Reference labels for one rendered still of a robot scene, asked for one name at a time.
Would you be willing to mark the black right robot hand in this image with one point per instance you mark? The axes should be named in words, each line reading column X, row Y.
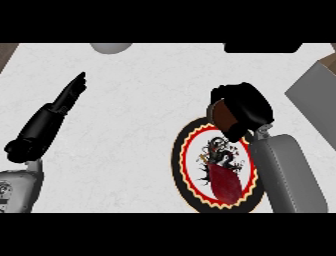
column 246, row 103

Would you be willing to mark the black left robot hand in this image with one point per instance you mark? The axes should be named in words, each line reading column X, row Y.
column 42, row 126

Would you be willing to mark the brown cupcake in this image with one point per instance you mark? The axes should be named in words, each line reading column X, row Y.
column 221, row 116

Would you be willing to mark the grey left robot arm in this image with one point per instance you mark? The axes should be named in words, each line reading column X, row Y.
column 10, row 191

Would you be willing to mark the grey cardboard box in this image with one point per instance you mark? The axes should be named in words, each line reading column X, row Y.
column 330, row 106

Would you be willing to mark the round plate with red pattern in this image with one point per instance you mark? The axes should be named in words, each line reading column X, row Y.
column 215, row 166

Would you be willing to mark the black appliance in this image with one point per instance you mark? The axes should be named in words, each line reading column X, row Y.
column 261, row 47

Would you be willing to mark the grey rounded object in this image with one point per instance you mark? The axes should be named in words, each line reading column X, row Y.
column 110, row 47

